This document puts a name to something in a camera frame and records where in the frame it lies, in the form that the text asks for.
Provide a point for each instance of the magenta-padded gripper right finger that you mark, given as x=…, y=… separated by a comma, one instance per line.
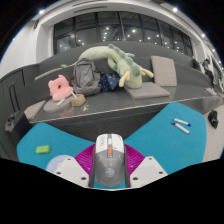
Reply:
x=150, y=170

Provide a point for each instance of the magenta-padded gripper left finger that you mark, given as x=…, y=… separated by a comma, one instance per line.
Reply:
x=68, y=170

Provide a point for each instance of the grey white computer mouse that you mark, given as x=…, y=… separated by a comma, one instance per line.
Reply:
x=110, y=163

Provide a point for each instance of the small green case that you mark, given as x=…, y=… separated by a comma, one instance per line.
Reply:
x=43, y=149

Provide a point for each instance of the white marker with black cap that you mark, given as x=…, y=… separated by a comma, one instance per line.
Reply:
x=181, y=128

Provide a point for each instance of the white marker with blue cap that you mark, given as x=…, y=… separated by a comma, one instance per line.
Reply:
x=181, y=122

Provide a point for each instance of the round grey seat cushion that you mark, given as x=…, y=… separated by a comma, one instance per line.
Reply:
x=55, y=106

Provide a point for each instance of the light grey seat cushion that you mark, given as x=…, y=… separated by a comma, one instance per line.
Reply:
x=34, y=110

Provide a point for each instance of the tan woven basket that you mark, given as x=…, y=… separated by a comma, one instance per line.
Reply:
x=78, y=100

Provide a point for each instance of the grey tiered bench seating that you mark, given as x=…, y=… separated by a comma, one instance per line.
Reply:
x=113, y=105

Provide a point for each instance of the grey flat seat cushion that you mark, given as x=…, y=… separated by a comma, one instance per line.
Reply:
x=146, y=90

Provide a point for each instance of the black bag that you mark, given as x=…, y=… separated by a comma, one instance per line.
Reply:
x=213, y=119

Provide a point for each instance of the pink plush cushion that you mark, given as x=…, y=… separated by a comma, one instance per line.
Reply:
x=60, y=89

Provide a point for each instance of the grey backpack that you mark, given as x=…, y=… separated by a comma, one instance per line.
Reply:
x=85, y=78

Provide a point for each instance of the dark blue patterned bag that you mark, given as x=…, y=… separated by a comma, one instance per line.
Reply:
x=109, y=82

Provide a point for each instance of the green dragon plush toy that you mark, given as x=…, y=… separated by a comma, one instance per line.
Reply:
x=131, y=75

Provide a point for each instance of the grey square back cushion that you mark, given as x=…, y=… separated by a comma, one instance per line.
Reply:
x=163, y=71

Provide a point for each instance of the person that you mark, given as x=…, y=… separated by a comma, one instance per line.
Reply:
x=207, y=68

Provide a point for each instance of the ceiling spot lights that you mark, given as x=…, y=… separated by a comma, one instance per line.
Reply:
x=175, y=9

